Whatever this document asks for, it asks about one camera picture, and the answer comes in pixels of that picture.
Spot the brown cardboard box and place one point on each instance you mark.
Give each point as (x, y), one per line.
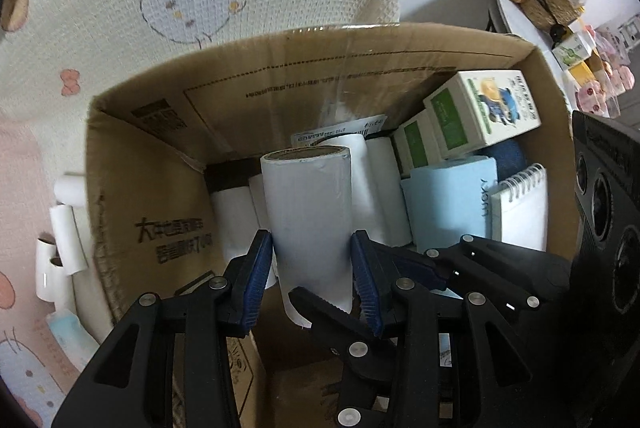
(150, 167)

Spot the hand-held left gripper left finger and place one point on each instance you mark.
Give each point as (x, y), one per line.
(255, 288)

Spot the green white cartoon print carton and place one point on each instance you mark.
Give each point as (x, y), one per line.
(480, 112)

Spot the small yellow box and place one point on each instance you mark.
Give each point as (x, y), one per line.
(582, 72)

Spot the light blue tissue packet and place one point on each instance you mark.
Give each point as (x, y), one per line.
(70, 338)

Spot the white bottle with green print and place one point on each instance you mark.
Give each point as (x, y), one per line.
(572, 50)

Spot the white spiral notepad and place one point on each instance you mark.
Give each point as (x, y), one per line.
(520, 213)

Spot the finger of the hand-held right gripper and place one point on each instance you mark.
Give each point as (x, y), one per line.
(330, 323)
(500, 268)

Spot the light blue rectangular box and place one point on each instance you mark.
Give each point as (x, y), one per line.
(445, 203)

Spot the white round side table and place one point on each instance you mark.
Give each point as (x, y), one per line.
(520, 32)

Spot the small green white carton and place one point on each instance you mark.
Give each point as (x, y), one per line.
(415, 142)

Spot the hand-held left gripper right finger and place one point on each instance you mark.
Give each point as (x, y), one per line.
(367, 288)

